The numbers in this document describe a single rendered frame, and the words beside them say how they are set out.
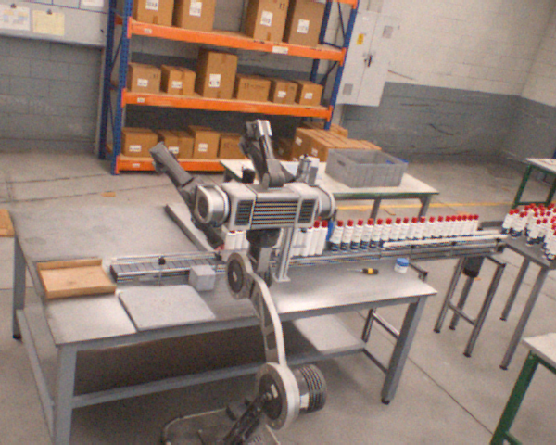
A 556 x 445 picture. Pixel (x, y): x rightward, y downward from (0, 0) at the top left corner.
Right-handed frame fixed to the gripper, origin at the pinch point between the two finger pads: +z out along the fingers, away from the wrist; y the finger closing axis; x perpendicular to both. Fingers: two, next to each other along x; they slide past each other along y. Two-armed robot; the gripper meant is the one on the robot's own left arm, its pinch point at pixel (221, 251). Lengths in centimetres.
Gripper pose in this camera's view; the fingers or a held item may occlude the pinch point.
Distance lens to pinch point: 310.7
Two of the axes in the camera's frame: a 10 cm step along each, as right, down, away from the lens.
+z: 3.7, 6.8, 6.3
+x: -7.9, 5.9, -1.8
